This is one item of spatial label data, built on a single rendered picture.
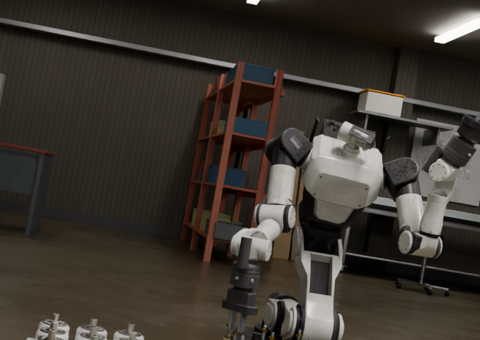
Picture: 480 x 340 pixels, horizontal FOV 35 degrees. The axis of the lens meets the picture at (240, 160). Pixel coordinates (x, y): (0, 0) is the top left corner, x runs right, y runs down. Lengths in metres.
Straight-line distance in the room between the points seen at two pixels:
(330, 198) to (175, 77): 7.74
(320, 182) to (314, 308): 0.45
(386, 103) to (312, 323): 7.59
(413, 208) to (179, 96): 7.82
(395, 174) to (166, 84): 7.78
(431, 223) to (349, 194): 0.31
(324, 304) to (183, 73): 7.78
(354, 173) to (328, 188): 0.10
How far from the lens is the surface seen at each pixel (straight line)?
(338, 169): 2.68
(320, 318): 2.78
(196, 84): 10.36
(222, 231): 7.80
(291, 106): 10.50
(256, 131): 7.88
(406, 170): 2.75
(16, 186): 7.64
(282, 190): 2.64
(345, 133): 2.66
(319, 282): 2.89
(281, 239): 9.91
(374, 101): 10.15
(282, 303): 3.13
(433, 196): 2.60
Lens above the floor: 0.76
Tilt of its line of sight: 2 degrees up
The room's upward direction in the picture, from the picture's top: 10 degrees clockwise
